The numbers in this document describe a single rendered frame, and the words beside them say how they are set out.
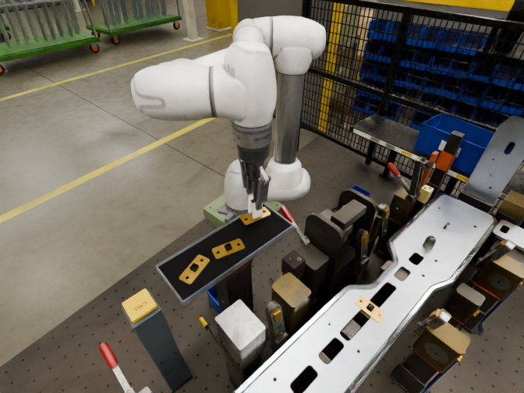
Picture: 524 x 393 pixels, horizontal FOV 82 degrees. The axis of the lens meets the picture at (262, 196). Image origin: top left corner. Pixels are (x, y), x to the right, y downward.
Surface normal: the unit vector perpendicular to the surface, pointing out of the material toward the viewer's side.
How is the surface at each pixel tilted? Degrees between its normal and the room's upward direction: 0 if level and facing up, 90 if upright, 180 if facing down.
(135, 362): 0
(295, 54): 90
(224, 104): 93
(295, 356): 0
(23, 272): 0
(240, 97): 89
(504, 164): 90
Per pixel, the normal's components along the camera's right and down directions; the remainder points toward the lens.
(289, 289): -0.01, -0.76
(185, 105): 0.06, 0.66
